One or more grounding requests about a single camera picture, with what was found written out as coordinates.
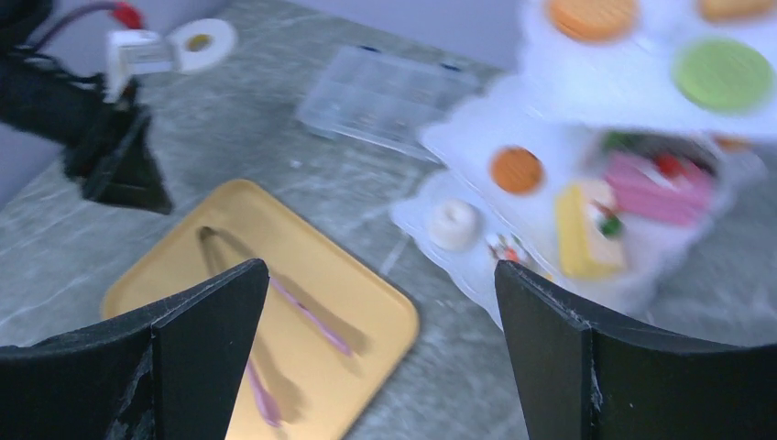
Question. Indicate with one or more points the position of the green roll cake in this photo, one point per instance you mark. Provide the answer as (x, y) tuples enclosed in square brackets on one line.
[(615, 140)]

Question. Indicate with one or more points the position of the orange round cookie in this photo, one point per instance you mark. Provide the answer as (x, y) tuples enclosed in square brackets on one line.
[(516, 170)]

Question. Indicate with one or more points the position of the white three-tier dessert stand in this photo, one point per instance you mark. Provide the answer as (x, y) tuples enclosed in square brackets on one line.
[(565, 97)]

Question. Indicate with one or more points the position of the green round macaron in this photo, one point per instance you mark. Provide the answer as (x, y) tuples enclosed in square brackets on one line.
[(724, 76)]

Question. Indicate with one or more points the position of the yellow cake piece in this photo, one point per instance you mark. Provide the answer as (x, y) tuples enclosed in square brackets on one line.
[(589, 231)]

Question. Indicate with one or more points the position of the yellow square biscuit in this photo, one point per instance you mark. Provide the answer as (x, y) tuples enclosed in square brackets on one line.
[(723, 11)]

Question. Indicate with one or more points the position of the white tape roll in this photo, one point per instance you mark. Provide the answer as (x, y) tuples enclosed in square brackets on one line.
[(202, 44)]

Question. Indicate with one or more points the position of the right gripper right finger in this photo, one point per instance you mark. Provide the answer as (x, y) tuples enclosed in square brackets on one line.
[(584, 371)]

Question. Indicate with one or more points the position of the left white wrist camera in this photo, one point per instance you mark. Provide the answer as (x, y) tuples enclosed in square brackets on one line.
[(131, 53)]

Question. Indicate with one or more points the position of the tan waffle round cookie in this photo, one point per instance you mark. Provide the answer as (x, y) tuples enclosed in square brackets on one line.
[(593, 21)]

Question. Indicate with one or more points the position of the white round cupcake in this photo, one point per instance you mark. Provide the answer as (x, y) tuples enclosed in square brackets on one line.
[(453, 225)]

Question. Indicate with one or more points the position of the pink handled tongs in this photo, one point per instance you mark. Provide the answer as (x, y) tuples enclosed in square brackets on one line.
[(265, 402)]

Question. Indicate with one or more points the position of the pink cake with cherry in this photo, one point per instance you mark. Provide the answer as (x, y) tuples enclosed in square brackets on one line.
[(666, 188)]

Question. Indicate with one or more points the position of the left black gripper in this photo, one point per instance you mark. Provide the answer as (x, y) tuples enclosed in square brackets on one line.
[(104, 134)]

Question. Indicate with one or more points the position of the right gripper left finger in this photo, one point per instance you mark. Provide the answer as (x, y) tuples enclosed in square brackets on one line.
[(167, 370)]

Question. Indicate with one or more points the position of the clear plastic compartment box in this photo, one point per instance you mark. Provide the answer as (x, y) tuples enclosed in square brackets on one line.
[(382, 99)]

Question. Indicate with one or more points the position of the yellow serving tray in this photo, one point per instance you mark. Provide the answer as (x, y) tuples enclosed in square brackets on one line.
[(320, 391)]

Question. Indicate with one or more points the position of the white triangle cake slice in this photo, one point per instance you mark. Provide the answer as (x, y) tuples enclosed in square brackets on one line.
[(508, 247)]

